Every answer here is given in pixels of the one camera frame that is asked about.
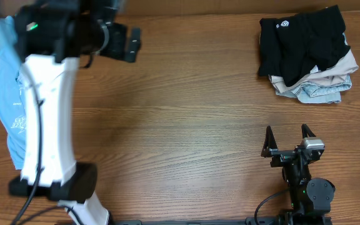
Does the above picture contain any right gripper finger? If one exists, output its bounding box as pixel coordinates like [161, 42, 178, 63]
[261, 126, 278, 156]
[301, 124, 316, 139]

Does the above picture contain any black t-shirt with logo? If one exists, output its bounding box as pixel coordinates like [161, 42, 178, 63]
[258, 5, 351, 87]

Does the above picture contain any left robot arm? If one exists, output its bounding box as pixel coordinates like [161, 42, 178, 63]
[9, 0, 141, 224]

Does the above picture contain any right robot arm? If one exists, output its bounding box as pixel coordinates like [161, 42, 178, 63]
[254, 124, 336, 225]

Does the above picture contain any folded light denim garment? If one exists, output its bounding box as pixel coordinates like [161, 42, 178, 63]
[273, 74, 352, 104]

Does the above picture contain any folded beige garment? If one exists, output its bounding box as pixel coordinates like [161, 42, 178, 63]
[269, 50, 359, 94]

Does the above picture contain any light blue printed t-shirt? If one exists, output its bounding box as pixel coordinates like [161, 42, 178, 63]
[0, 16, 27, 170]

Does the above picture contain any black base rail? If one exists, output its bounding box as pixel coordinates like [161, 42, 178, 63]
[113, 216, 332, 225]

